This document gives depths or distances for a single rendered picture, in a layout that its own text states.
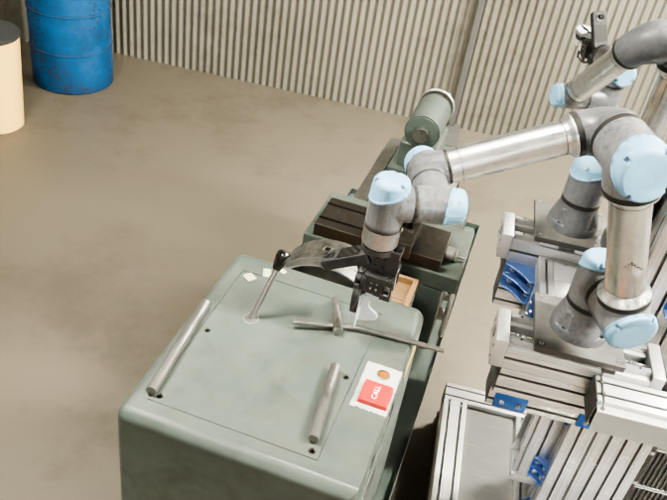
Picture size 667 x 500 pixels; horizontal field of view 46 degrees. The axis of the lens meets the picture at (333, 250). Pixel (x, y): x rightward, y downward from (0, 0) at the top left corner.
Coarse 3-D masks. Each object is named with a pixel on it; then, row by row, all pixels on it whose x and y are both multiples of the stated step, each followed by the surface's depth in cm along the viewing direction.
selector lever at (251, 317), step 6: (270, 276) 168; (270, 282) 168; (264, 288) 168; (264, 294) 168; (258, 300) 169; (258, 306) 169; (252, 312) 169; (246, 318) 169; (252, 318) 169; (258, 318) 170
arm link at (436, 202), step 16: (432, 176) 156; (416, 192) 150; (432, 192) 151; (448, 192) 151; (464, 192) 152; (416, 208) 150; (432, 208) 150; (448, 208) 150; (464, 208) 151; (448, 224) 154
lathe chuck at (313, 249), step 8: (320, 240) 202; (328, 240) 201; (296, 248) 205; (304, 248) 201; (312, 248) 199; (320, 248) 198; (336, 248) 198; (296, 256) 199; (304, 256) 197; (312, 256) 196; (320, 256) 195
